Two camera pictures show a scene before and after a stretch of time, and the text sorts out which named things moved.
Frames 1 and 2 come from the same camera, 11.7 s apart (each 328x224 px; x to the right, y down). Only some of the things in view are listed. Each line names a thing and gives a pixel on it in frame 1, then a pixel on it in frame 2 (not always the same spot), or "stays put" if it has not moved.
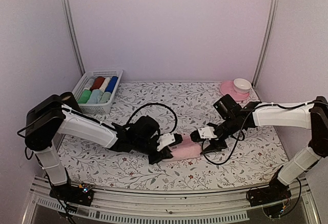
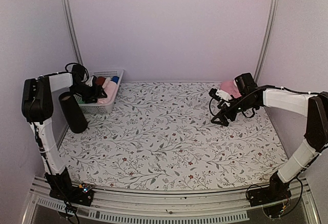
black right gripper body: [217, 145] → [245, 105]
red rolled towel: [97, 83] stays put
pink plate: [227, 87] stays put
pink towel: [187, 149] → [109, 86]
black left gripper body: [152, 159] → [87, 92]
